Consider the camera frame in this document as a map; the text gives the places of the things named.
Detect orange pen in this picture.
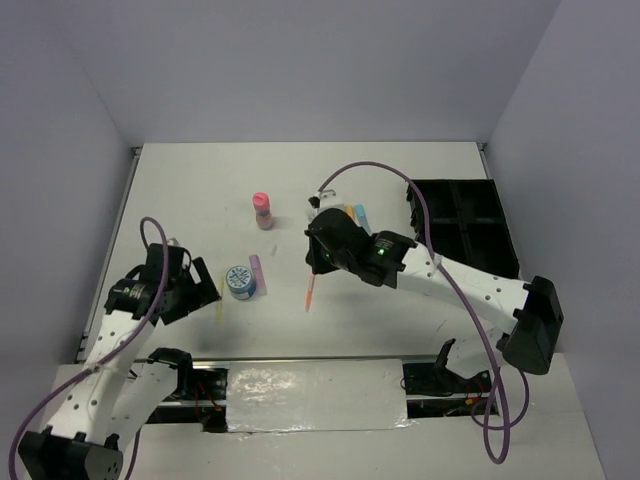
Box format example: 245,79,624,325
304,272,316,313

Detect yellow highlighter pen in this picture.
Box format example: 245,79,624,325
216,275,225,326

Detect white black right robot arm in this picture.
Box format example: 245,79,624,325
305,208,564,391

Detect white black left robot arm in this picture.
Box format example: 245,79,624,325
14,243,221,479

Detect pink highlighter orange cap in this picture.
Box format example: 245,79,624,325
344,205,356,221

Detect blue highlighter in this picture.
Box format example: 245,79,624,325
354,204,372,235

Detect blue paint jar near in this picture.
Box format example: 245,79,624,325
225,265,257,300

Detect purple highlighter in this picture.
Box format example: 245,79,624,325
249,254,267,296

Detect pink-capped marker tube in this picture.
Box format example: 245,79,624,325
252,192,274,230

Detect black four-compartment organizer tray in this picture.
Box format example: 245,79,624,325
414,179,520,279

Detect silver tape-covered panel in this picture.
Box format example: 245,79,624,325
226,359,411,433

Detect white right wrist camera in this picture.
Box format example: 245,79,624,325
307,189,344,221

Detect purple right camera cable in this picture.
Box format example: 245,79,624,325
317,160,531,462

